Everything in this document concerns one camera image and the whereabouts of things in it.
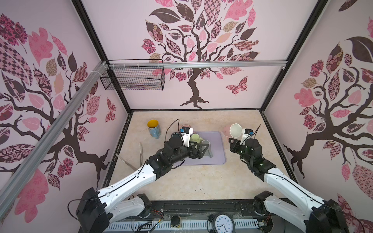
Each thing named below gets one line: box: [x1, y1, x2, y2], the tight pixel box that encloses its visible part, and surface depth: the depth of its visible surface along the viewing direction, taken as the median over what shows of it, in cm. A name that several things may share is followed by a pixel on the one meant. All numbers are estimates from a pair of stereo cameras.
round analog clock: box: [213, 213, 236, 233], surface depth 69 cm
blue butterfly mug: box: [146, 118, 162, 140], surface depth 100 cm
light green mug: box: [189, 133, 204, 144], surface depth 93 cm
